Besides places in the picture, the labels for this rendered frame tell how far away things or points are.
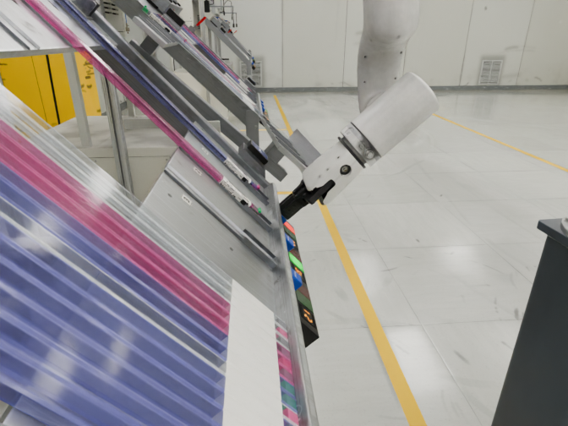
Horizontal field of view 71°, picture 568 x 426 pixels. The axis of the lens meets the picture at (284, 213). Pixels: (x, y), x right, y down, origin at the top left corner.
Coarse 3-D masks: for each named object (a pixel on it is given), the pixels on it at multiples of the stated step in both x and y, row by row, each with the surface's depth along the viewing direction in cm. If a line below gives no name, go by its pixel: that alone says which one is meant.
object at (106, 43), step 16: (64, 0) 59; (80, 16) 60; (96, 32) 61; (112, 48) 62; (128, 64) 63; (144, 80) 64; (160, 96) 66; (176, 112) 67; (192, 128) 68; (208, 144) 69; (224, 160) 71
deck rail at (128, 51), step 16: (96, 16) 68; (112, 32) 69; (128, 48) 70; (112, 64) 71; (144, 64) 71; (128, 80) 72; (160, 80) 73; (144, 96) 74; (176, 96) 74; (160, 112) 75; (192, 112) 75; (176, 128) 76; (208, 128) 77; (224, 144) 78; (240, 160) 80; (256, 176) 81
